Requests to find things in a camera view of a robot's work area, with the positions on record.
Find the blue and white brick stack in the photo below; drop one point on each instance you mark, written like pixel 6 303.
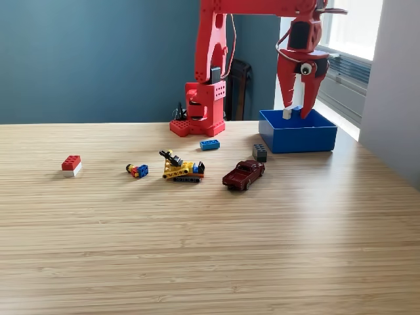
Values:
pixel 286 113

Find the dark folded chair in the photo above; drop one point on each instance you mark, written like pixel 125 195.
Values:
pixel 241 88

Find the white window frame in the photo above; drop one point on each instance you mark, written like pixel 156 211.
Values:
pixel 338 29

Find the small yellow toy digger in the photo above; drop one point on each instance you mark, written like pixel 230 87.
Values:
pixel 178 169

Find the dark grey brick stack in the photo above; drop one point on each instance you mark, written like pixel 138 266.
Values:
pixel 259 154

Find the toy figure red blue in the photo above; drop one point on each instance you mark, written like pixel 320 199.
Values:
pixel 141 170

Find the grey pleated window blind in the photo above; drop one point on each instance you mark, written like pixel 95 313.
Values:
pixel 354 69

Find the flat blue brick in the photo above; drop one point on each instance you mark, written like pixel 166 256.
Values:
pixel 210 145

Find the blue plastic bin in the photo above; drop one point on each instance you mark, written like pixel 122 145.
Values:
pixel 302 141

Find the red and white brick stack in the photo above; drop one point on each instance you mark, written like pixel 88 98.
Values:
pixel 70 164

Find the dark red toy car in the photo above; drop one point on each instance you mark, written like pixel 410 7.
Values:
pixel 241 177

